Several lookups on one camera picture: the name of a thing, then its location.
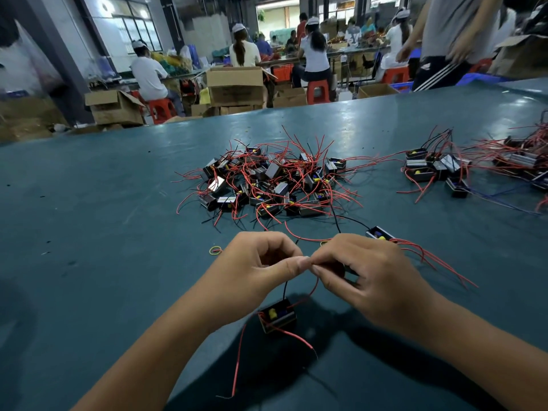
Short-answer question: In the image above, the tilted cardboard box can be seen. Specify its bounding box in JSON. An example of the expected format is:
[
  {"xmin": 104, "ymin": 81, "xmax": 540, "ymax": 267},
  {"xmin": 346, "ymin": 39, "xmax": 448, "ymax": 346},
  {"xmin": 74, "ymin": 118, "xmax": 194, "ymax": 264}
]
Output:
[{"xmin": 488, "ymin": 34, "xmax": 548, "ymax": 79}]

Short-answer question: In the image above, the open cardboard box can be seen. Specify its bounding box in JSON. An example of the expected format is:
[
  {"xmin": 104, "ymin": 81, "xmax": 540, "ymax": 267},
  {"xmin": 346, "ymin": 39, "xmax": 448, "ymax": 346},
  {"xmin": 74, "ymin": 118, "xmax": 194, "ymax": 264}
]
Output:
[{"xmin": 84, "ymin": 88, "xmax": 147, "ymax": 127}]

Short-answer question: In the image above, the person's left hand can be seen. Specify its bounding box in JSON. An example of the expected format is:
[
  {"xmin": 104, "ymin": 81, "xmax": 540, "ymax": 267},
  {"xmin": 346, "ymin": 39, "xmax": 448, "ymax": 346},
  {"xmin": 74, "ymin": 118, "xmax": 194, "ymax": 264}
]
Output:
[{"xmin": 192, "ymin": 232, "xmax": 311, "ymax": 332}]

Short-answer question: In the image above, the low cardboard box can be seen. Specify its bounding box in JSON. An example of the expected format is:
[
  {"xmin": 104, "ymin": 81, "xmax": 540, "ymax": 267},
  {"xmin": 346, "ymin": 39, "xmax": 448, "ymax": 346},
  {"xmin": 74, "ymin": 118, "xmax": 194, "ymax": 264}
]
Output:
[{"xmin": 272, "ymin": 86, "xmax": 308, "ymax": 108}]

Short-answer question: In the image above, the person's right hand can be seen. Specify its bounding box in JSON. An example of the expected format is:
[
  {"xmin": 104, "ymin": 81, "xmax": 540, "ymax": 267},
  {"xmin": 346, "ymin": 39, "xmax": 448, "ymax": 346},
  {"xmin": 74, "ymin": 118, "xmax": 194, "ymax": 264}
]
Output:
[{"xmin": 308, "ymin": 233, "xmax": 445, "ymax": 341}]

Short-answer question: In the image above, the large closed cardboard box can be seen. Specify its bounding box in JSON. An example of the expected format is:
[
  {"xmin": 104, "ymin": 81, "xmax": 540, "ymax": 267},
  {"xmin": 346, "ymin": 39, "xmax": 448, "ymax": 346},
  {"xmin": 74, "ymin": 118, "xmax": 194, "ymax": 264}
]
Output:
[{"xmin": 205, "ymin": 66, "xmax": 267, "ymax": 106}]

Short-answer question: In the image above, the shallow cardboard box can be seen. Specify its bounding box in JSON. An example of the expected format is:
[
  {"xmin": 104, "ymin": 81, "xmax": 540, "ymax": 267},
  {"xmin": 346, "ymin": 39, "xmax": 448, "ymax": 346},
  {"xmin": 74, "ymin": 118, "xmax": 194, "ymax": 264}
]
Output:
[{"xmin": 356, "ymin": 83, "xmax": 399, "ymax": 99}]

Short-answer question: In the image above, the central pile of wired modules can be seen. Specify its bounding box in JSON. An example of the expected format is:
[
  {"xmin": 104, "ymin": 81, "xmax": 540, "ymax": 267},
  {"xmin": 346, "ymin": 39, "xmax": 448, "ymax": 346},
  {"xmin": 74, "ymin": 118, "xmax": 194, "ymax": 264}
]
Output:
[{"xmin": 175, "ymin": 128, "xmax": 361, "ymax": 245}]

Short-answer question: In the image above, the person's left forearm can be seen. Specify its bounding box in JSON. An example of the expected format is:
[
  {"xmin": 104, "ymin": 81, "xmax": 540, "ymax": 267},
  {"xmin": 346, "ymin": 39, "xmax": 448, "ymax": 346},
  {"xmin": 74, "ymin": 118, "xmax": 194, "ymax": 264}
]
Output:
[{"xmin": 72, "ymin": 308, "xmax": 228, "ymax": 411}]

